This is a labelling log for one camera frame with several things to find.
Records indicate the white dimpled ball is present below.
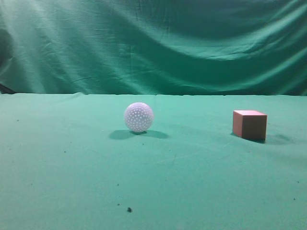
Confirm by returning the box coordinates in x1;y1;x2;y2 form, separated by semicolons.
124;102;154;133

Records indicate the pink cube block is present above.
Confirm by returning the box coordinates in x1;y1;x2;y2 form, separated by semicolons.
232;110;268;140

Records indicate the green table cloth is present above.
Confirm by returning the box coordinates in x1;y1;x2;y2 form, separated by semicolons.
0;93;307;230

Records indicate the green backdrop cloth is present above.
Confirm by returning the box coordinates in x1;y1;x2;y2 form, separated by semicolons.
0;0;307;96

